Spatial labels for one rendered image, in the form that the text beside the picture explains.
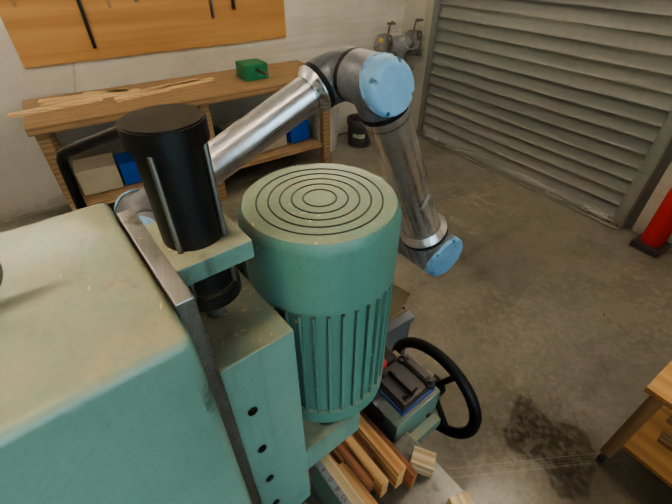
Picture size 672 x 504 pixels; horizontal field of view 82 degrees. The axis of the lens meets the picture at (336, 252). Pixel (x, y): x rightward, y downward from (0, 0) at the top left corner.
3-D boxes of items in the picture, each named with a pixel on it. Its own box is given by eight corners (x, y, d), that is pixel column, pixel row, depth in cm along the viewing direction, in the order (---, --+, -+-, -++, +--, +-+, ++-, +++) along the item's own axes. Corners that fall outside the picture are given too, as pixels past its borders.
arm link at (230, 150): (335, 30, 94) (96, 201, 82) (367, 36, 86) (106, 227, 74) (350, 75, 102) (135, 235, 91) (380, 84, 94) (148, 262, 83)
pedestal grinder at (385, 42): (416, 133, 445) (431, 19, 373) (384, 142, 424) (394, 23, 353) (395, 123, 469) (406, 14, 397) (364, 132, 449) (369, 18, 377)
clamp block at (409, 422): (436, 413, 89) (442, 391, 83) (394, 450, 82) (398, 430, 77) (390, 370, 98) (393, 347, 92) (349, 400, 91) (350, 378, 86)
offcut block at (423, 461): (408, 469, 77) (410, 461, 74) (412, 453, 79) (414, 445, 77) (430, 478, 75) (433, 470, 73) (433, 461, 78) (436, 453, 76)
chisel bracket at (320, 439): (359, 433, 74) (360, 409, 68) (297, 483, 67) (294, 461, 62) (335, 404, 78) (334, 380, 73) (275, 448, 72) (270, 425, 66)
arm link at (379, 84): (431, 234, 141) (369, 30, 86) (469, 258, 130) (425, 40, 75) (401, 261, 139) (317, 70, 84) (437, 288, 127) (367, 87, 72)
